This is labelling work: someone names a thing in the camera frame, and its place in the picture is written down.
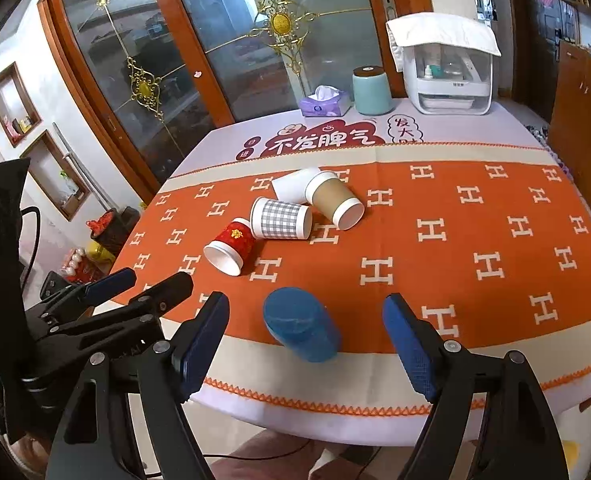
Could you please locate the teal canister with brown lid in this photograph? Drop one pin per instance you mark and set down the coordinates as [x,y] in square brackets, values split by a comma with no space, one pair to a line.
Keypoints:
[373,92]

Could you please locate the white paper cup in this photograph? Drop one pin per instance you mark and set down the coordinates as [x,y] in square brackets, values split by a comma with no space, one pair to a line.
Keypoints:
[290,185]

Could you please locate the brown paper cup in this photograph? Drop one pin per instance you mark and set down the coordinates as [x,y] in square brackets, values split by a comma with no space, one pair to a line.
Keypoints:
[330,197]

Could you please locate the orange patterned tablecloth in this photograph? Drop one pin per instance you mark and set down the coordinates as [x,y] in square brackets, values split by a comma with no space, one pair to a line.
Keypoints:
[450,200]

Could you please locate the glass sliding door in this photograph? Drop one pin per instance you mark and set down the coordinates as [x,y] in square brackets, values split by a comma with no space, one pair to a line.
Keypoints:
[120,60]
[285,60]

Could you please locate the purple tissue box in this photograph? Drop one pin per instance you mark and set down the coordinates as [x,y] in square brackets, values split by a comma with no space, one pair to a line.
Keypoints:
[323,105]

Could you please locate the yellow container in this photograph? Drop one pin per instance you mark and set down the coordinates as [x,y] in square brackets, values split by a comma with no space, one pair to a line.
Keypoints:
[100,252]

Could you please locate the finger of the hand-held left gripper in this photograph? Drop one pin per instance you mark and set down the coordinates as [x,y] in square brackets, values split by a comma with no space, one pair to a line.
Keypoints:
[168,292]
[112,281]

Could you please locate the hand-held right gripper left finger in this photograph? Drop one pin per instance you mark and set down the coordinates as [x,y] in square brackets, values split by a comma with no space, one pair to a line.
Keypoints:
[200,347]

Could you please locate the red decoration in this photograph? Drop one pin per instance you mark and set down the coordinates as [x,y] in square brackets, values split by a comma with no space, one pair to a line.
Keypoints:
[102,222]

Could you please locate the grey checkered paper cup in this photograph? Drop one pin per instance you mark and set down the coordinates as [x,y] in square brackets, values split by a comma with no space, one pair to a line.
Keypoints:
[278,217]

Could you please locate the red paper cup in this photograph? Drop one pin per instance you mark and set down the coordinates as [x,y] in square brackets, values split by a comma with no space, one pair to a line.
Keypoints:
[235,240]

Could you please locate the wooden wall niche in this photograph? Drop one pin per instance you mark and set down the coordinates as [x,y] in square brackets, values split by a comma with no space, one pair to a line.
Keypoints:
[12,105]
[55,175]

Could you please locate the white storage cabinet box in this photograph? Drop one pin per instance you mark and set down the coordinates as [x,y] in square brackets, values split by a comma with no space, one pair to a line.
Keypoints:
[450,87]

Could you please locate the wooden cabinet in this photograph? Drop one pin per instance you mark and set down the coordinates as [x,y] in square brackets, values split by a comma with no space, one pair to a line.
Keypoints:
[583,125]

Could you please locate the dark round stool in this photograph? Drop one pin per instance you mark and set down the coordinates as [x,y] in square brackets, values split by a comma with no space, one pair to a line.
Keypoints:
[125,222]

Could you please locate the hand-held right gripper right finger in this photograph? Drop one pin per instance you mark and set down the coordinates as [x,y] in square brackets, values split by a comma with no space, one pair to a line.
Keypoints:
[410,347]

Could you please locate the pack of small bottles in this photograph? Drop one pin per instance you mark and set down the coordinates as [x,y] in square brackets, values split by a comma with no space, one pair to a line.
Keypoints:
[77,262]

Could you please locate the blue paper cup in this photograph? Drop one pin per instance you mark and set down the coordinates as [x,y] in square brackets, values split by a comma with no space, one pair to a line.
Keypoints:
[300,327]

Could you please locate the white folded cloth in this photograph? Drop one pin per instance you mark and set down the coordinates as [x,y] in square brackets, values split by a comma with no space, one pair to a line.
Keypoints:
[440,32]

